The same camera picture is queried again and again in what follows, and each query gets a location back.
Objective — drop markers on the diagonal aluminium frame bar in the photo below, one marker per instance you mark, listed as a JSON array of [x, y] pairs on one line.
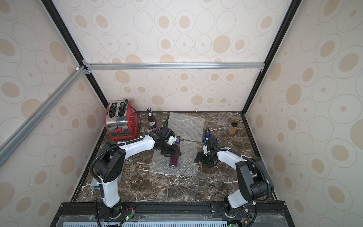
[[16, 139]]

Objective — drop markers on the stack of bubble wrap sheets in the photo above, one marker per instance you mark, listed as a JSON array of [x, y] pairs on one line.
[[187, 127]]

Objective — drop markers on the brown spice jar black lid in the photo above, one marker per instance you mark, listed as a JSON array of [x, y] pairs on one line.
[[232, 128]]

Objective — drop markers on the red and chrome toaster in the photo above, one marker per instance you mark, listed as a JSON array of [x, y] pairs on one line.
[[121, 120]]

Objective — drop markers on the blue tape dispenser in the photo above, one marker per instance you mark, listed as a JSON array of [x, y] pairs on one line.
[[205, 137]]

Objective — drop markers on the black right frame post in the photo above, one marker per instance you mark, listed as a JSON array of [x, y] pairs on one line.
[[291, 12]]

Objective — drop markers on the black frame post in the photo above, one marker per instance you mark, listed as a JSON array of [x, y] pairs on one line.
[[291, 12], [62, 28]]

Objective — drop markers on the clear drinking glass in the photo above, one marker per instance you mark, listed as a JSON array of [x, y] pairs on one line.
[[223, 118]]

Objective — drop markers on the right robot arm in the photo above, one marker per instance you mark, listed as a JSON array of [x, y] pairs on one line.
[[254, 182]]

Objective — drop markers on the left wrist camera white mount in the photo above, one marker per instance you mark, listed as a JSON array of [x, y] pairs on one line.
[[172, 140]]

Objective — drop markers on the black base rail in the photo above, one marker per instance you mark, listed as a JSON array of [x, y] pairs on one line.
[[172, 214]]

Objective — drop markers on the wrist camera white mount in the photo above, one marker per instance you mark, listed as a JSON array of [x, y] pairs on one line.
[[172, 140], [205, 149]]

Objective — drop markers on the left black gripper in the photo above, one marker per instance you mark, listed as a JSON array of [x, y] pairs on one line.
[[174, 154]]

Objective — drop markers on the horizontal aluminium frame bar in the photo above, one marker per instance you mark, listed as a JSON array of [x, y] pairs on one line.
[[175, 66]]

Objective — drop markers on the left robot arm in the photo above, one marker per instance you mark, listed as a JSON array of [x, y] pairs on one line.
[[108, 165]]

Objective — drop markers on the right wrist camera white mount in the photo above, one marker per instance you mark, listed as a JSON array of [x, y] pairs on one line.
[[205, 149]]

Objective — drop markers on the black left frame post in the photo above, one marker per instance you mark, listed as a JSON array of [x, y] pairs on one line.
[[62, 28]]

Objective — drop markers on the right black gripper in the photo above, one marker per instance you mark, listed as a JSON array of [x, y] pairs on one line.
[[204, 158]]

